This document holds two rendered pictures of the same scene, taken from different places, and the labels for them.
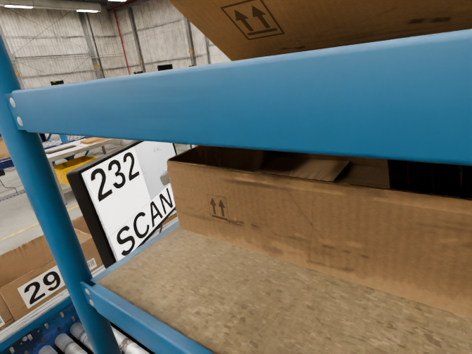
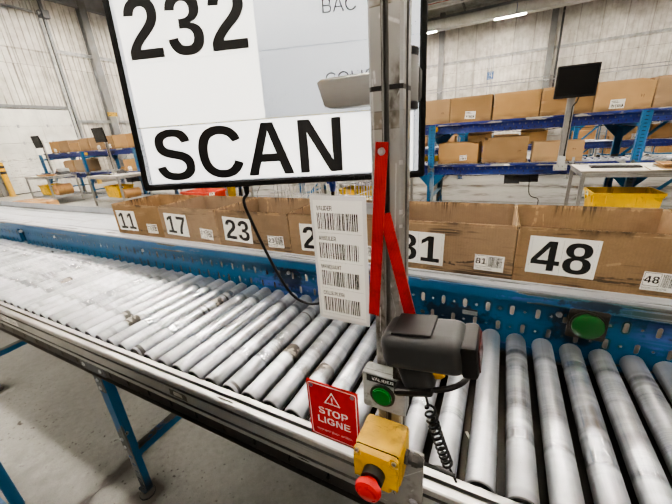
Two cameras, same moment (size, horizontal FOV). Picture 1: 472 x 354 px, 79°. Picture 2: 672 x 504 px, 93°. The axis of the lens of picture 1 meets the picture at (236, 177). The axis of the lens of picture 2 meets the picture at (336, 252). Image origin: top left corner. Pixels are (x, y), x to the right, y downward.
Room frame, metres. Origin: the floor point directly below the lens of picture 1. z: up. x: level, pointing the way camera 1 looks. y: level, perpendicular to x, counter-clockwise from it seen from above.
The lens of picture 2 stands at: (0.89, -0.26, 1.32)
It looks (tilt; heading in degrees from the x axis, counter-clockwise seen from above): 20 degrees down; 80
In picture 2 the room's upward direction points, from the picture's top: 4 degrees counter-clockwise
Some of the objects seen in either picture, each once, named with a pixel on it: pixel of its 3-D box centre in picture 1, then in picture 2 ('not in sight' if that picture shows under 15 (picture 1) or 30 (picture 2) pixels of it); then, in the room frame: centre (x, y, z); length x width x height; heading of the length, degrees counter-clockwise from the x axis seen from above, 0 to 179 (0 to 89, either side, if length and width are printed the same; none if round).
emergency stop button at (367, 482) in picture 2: not in sight; (371, 481); (0.97, 0.05, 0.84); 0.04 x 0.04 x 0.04; 52
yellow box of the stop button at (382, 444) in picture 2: not in sight; (403, 465); (1.02, 0.06, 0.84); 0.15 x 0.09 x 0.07; 142
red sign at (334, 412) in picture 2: not in sight; (348, 418); (0.96, 0.16, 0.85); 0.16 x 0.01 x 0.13; 142
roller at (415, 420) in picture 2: not in sight; (430, 377); (1.21, 0.34, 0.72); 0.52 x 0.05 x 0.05; 52
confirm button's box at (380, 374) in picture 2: not in sight; (385, 389); (1.01, 0.11, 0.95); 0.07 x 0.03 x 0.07; 142
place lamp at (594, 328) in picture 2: not in sight; (588, 327); (1.63, 0.31, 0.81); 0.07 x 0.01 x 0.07; 142
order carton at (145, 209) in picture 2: not in sight; (161, 214); (0.23, 1.67, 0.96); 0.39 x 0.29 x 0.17; 143
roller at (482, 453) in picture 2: not in sight; (486, 392); (1.32, 0.26, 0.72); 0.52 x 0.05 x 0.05; 52
